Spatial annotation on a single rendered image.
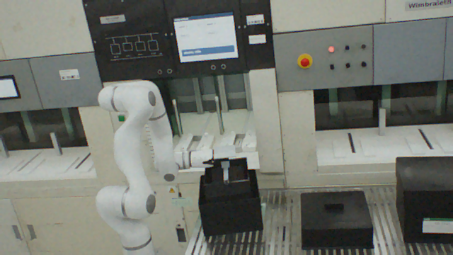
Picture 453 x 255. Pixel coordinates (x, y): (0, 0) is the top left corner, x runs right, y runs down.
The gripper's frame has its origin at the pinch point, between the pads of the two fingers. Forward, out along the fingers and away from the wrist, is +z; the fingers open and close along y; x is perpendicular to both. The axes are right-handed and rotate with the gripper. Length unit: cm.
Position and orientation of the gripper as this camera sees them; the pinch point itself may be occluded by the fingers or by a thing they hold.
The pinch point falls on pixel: (224, 155)
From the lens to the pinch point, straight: 202.9
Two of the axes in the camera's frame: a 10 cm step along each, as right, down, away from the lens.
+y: 0.2, 3.8, -9.3
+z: 9.9, -1.2, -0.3
